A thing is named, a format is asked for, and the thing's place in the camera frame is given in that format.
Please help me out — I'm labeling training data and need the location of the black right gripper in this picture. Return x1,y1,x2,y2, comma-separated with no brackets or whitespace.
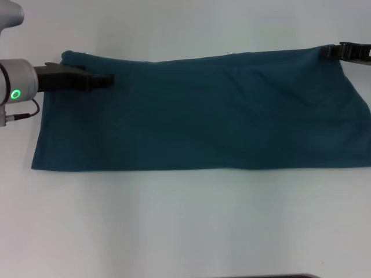
321,41,371,63

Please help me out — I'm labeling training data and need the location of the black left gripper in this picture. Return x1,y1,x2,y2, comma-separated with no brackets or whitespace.
33,61,115,94

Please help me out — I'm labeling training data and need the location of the teal printed t-shirt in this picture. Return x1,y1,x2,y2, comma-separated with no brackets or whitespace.
31,43,371,172

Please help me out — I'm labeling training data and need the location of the left arm gripper cable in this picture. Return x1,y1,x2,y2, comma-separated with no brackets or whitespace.
4,98,41,121

